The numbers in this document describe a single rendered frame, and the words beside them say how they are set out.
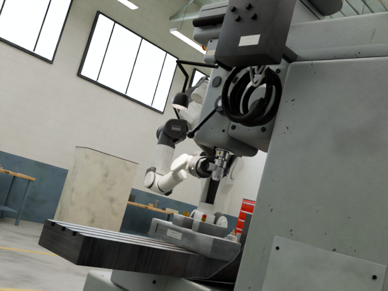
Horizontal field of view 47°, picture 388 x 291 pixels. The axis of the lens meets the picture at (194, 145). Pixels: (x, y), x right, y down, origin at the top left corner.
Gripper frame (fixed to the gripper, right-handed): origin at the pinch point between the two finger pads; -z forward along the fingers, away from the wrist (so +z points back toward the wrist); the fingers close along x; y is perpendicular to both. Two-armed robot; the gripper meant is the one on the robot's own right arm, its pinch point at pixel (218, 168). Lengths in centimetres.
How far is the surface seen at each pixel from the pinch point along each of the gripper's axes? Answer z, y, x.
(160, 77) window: 868, -261, 272
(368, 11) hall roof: 553, -487, 577
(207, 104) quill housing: 1.8, -22.5, -11.0
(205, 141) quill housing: -0.8, -8.1, -9.0
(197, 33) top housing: 14, -51, -18
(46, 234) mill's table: -10, 36, -57
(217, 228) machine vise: -5.9, 21.8, 2.9
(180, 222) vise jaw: 1.1, 23.2, -9.2
